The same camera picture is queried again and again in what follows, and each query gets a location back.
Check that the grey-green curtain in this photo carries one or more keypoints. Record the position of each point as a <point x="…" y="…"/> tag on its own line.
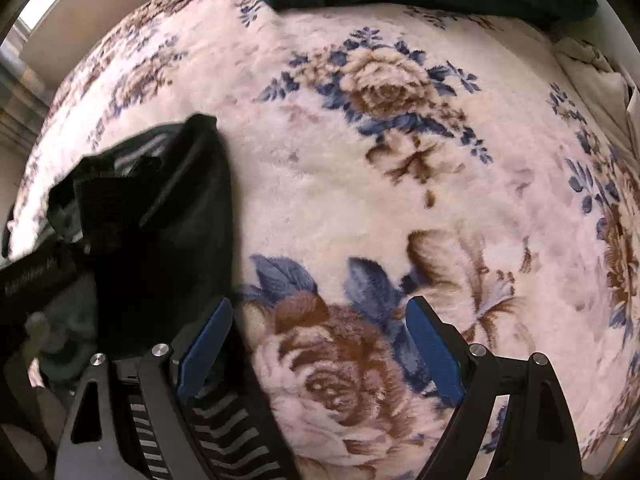
<point x="17" y="95"/>

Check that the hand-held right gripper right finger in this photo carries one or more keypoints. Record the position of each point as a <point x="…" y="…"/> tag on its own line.
<point x="434" y="355"/>

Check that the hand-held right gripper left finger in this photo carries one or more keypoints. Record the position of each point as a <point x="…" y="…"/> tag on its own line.
<point x="206" y="347"/>

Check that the white crumpled cloth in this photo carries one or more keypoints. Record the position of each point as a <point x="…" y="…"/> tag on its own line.
<point x="592" y="67"/>

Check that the floral plush blanket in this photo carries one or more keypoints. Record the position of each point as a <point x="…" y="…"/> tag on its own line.
<point x="380" y="185"/>

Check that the black knit garment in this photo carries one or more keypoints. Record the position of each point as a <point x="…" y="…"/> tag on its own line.
<point x="165" y="240"/>

